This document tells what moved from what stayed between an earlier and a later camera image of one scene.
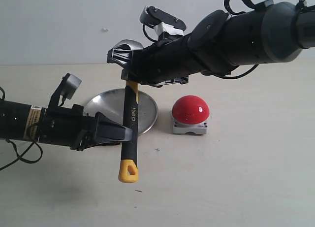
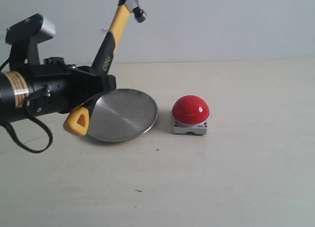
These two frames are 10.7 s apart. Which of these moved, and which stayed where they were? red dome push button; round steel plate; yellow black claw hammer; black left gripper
Moved: black left gripper; yellow black claw hammer
Stayed: red dome push button; round steel plate
